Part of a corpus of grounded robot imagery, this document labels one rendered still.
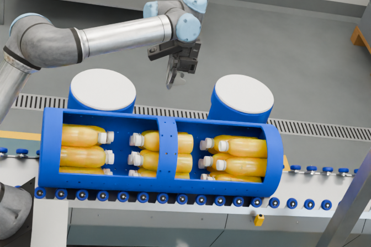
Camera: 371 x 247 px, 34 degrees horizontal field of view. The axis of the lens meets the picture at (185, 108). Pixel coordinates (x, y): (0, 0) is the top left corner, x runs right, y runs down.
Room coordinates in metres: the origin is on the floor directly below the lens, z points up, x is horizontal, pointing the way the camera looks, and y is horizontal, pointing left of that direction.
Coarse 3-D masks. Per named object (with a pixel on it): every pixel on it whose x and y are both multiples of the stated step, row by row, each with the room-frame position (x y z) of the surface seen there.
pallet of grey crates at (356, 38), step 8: (368, 8) 5.00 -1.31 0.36; (368, 16) 4.95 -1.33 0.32; (360, 24) 5.01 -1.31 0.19; (368, 24) 4.89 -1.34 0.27; (360, 32) 4.95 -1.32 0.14; (368, 32) 4.84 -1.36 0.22; (352, 40) 5.01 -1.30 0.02; (360, 40) 4.97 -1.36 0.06; (368, 40) 4.79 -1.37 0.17; (368, 48) 4.72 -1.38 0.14
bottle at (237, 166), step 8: (224, 160) 1.70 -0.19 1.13; (232, 160) 1.70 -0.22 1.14; (240, 160) 1.71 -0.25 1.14; (248, 160) 1.72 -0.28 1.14; (256, 160) 1.73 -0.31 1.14; (264, 160) 1.74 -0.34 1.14; (224, 168) 1.68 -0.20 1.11; (232, 168) 1.68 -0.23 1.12; (240, 168) 1.68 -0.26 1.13; (248, 168) 1.69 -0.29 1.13; (256, 168) 1.71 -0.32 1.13; (264, 168) 1.72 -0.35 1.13; (256, 176) 1.71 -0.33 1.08; (264, 176) 1.71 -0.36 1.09
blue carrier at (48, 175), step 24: (48, 120) 1.53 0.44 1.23; (72, 120) 1.70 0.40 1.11; (96, 120) 1.73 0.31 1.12; (120, 120) 1.75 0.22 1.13; (144, 120) 1.78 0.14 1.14; (168, 120) 1.71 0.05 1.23; (192, 120) 1.76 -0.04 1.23; (216, 120) 1.81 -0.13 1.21; (48, 144) 1.46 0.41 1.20; (120, 144) 1.74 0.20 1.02; (168, 144) 1.60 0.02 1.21; (48, 168) 1.42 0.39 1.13; (120, 168) 1.68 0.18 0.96; (168, 168) 1.55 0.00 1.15; (192, 168) 1.78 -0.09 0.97; (168, 192) 1.58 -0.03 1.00; (192, 192) 1.59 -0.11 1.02; (216, 192) 1.62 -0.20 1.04; (240, 192) 1.64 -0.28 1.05; (264, 192) 1.67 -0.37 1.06
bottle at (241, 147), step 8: (232, 144) 1.73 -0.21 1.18; (240, 144) 1.74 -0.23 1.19; (248, 144) 1.75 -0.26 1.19; (256, 144) 1.76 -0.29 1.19; (264, 144) 1.77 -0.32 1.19; (232, 152) 1.72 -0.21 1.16; (240, 152) 1.72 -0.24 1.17; (248, 152) 1.73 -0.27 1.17; (256, 152) 1.74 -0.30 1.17; (264, 152) 1.75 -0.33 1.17
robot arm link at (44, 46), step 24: (48, 24) 1.34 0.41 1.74; (120, 24) 1.40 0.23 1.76; (144, 24) 1.43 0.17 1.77; (168, 24) 1.46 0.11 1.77; (192, 24) 1.48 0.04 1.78; (24, 48) 1.27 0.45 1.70; (48, 48) 1.26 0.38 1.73; (72, 48) 1.28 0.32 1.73; (96, 48) 1.32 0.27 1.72; (120, 48) 1.36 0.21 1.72
